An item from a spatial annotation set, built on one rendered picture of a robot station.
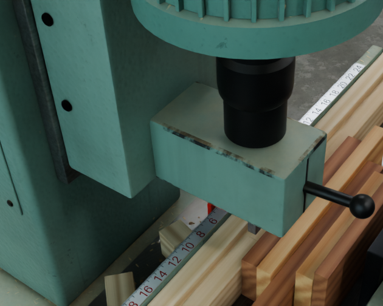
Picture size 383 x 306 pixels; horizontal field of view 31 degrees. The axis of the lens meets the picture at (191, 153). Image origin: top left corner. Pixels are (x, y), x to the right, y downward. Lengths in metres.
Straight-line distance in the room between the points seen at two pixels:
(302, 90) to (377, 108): 1.62
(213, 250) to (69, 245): 0.18
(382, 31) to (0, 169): 2.25
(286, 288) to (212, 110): 0.17
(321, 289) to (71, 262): 0.29
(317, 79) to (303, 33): 2.07
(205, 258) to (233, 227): 0.05
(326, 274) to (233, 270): 0.09
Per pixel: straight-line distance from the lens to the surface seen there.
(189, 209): 0.88
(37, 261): 0.75
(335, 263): 0.59
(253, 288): 0.64
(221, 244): 0.64
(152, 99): 0.58
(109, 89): 0.54
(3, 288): 0.84
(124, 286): 0.75
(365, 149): 0.73
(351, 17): 0.43
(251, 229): 0.64
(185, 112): 0.59
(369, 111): 0.81
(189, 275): 0.62
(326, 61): 2.58
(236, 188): 0.57
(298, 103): 2.36
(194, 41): 0.42
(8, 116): 0.61
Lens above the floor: 1.43
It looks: 41 degrees down
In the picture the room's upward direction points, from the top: 4 degrees counter-clockwise
